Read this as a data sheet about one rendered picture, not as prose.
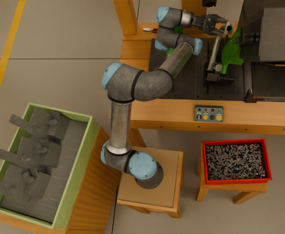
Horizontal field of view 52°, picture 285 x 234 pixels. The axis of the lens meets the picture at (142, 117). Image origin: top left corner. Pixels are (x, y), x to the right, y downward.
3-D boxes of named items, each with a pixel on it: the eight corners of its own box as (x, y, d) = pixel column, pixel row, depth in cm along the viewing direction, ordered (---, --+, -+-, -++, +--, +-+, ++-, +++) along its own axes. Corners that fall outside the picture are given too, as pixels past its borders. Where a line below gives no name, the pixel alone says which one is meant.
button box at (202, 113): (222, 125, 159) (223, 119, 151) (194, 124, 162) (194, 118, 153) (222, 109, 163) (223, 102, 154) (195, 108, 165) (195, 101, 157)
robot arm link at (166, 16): (153, 22, 138) (157, 3, 134) (175, 26, 140) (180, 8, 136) (155, 25, 131) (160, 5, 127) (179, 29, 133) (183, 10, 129)
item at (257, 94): (288, 100, 135) (290, 97, 132) (252, 99, 138) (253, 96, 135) (281, 31, 149) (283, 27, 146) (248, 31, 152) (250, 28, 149)
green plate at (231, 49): (236, 72, 149) (256, 49, 130) (221, 70, 149) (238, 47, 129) (236, 53, 153) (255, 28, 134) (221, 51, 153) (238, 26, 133)
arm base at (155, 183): (158, 192, 144) (156, 190, 135) (130, 184, 148) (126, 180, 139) (167, 164, 149) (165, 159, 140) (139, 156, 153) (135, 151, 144)
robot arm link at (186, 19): (176, 26, 139) (180, 8, 136) (185, 28, 140) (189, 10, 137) (180, 27, 132) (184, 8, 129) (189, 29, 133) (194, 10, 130)
